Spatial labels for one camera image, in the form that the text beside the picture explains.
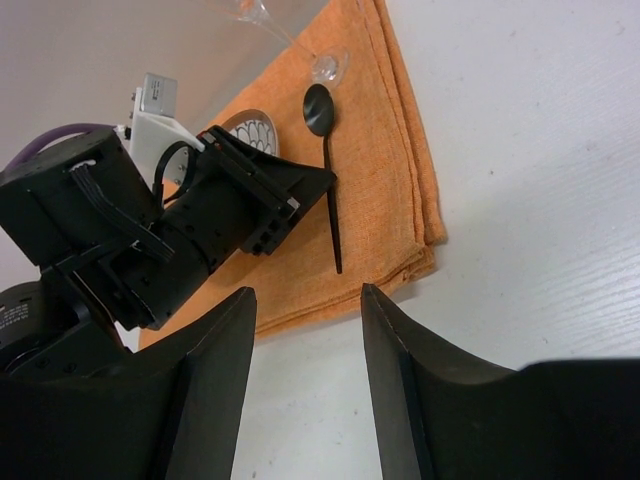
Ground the clear wine glass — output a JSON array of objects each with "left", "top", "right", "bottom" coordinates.
[{"left": 199, "top": 0, "right": 350, "bottom": 89}]

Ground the patterned ceramic plate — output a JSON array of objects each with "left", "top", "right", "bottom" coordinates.
[{"left": 221, "top": 109, "right": 280, "bottom": 156}]

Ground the black slotted spoon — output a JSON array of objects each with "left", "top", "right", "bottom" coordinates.
[{"left": 303, "top": 83, "right": 343, "bottom": 275}]

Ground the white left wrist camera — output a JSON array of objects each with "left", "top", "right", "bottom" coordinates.
[{"left": 128, "top": 73, "right": 205, "bottom": 187}]

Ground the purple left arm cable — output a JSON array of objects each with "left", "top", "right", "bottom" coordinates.
[{"left": 4, "top": 122, "right": 101, "bottom": 174}]

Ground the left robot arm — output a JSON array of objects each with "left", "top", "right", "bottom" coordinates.
[{"left": 1, "top": 126, "right": 336, "bottom": 380}]

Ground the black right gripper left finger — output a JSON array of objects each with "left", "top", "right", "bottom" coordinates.
[{"left": 1, "top": 286, "right": 257, "bottom": 479}]

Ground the orange cloth placemat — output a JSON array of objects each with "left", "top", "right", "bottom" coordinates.
[{"left": 139, "top": 1, "right": 447, "bottom": 347}]

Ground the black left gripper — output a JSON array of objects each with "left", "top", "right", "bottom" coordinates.
[{"left": 109, "top": 126, "right": 337, "bottom": 330}]

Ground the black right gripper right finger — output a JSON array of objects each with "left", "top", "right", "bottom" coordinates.
[{"left": 361, "top": 284, "right": 639, "bottom": 479}]

